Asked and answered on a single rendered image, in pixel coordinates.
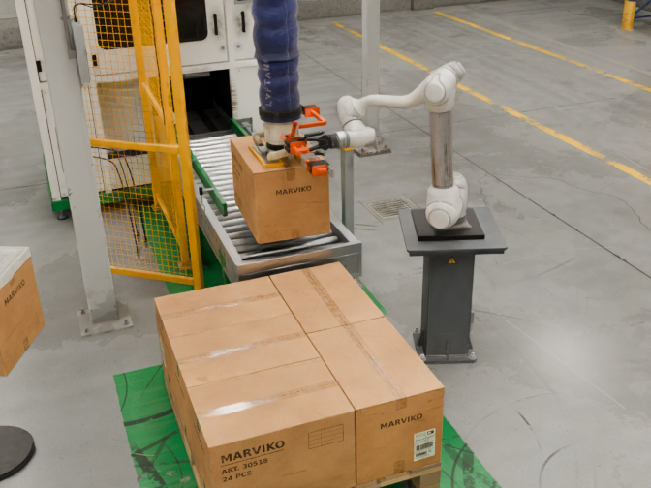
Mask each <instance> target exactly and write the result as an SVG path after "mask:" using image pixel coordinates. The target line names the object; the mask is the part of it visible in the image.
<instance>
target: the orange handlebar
mask: <svg viewBox="0 0 651 488"><path fill-rule="evenodd" d="M311 115H313V116H314V117H315V118H316V119H317V120H319V122H312V123H304V124H298V126H299V129H303V128H310V127H318V126H324V125H326V120H325V119H323V118H322V116H321V115H319V114H318V113H317V112H316V111H314V110H311ZM293 151H294V152H295V153H296V156H297V157H300V158H301V154H307V153H311V152H310V150H309V149H308V148H307V147H304V146H303V145H301V146H300V148H296V147H295V146H294V147H293ZM301 152H303V153H301ZM325 172H327V168H321V169H316V173H325Z"/></svg>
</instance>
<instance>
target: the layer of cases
mask: <svg viewBox="0 0 651 488"><path fill-rule="evenodd" d="M154 304H155V311H156V318H157V324H158V332H159V339H160V346H161V353H162V360H163V365H164V368H165V371H166V374H167V377H168V380H169V383H170V388H171V391H172V394H173V397H174V400H175V403H176V405H177V408H178V411H179V414H180V417H181V420H182V423H183V426H184V429H185V432H186V435H187V438H188V441H189V444H190V446H191V449H192V452H193V455H194V458H195V461H196V464H197V467H198V470H199V473H200V476H201V481H202V484H203V487H204V488H351V487H354V486H356V485H360V484H364V483H367V482H370V481H374V480H377V479H381V478H384V477H388V476H391V475H395V474H398V473H403V472H407V471H410V470H414V469H417V468H420V467H424V466H427V465H431V464H434V463H438V462H441V448H442V430H443V411H444V393H445V387H444V386H443V385H442V384H441V383H440V381H439V380H438V379H437V378H436V377H435V376H434V374H433V373H432V372H431V371H430V370H429V368H428V367H427V366H426V365H425V364H424V362H423V361H422V360H421V359H420V358H419V356H418V355H417V354H416V353H415V352H414V350H413V349H412V348H411V347H410V346H409V344H408V343H407V342H406V341H405V340H404V338H403V337H402V336H401V335H400V334H399V332H398V331H397V330H396V329H395V328H394V327H393V325H392V324H391V323H390V322H389V321H388V319H387V318H386V317H385V316H384V314H383V313H382V312H381V311H380V310H379V308H378V307H377V306H376V305H375V304H374V303H373V301H372V300H371V299H370V298H369V297H368V295H367V294H366V293H365V292H364V291H363V289H362V288H361V287H360V286H359V285H358V283H357V282H356V281H355V280H354V279H353V277H352V276H351V275H350V274H349V273H348V271H347V270H346V269H345V268H344V267H343V265H342V264H341V263H340V262H335V263H330V264H325V265H320V266H315V267H310V268H305V269H300V270H296V271H291V272H285V273H280V274H275V275H270V276H269V278H268V276H265V277H261V278H256V279H251V280H246V281H241V282H236V283H231V284H225V285H221V286H216V287H211V288H206V289H201V290H192V291H187V292H182V293H178V294H172V295H167V296H162V297H157V298H154Z"/></svg>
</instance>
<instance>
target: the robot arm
mask: <svg viewBox="0 0 651 488"><path fill-rule="evenodd" d="M464 76H465V69H464V68H463V66H462V65H461V63H460V62H457V61H453V62H449V63H448V64H446V65H444V66H442V67H440V68H438V69H436V70H435V71H433V72H432V73H431V74H430V75H429V76H428V77H427V78H426V79H425V80H424V81H423V82H422V83H421V84H420V85H419V86H418V87H417V88H416V89H415V90H414V91H413V92H412V93H410V94H408V95H405V96H390V95H369V96H366V97H363V98H361V99H354V98H353V97H351V96H343V97H341V98H340V99H339V100H338V102H337V112H338V116H339V119H340V122H341V124H342V126H343V128H344V131H341V132H335V133H334V134H330V135H326V134H325V131H323V130H320V131H318V132H315V133H309V134H305V135H304V138H299V139H298V140H295V141H291V143H292V142H299V141H317V142H318V144H317V145H316V146H313V147H310V148H308V149H309V150H310V152H311V151H314V150H316V149H323V151H318V155H322V156H324V155H325V152H326V151H327V150H328V149H334V148H337V149H344V148H360V147H364V146H367V145H370V144H372V143H373V142H374V141H375V138H376V135H375V131H374V129H373V128H371V127H368V126H364V124H363V123H362V121H361V120H362V118H363V116H364V115H365V111H366V110H367V109H368V108H369V107H371V106H381V107H397V108H408V107H414V106H417V105H419V104H421V103H423V102H425V106H426V108H427V110H428V111H429V115H430V137H431V159H432V181H433V184H432V185H431V186H430V187H429V188H428V190H427V203H426V211H425V216H426V219H427V221H428V223H429V224H430V225H431V226H432V227H433V228H435V229H436V230H437V231H441V230H451V229H471V226H470V225H469V224H468V222H467V220H466V209H467V201H468V185H467V182H466V179H465V177H464V176H463V175H462V174H461V173H458V172H453V162H452V132H451V110H452V109H453V106H454V98H455V91H456V89H455V87H456V86H457V84H458V83H459V82H460V81H461V80H462V78H463V77H464ZM319 135H322V136H321V137H316V138H314V136H319ZM311 153H314V154H315V155H316V152H311Z"/></svg>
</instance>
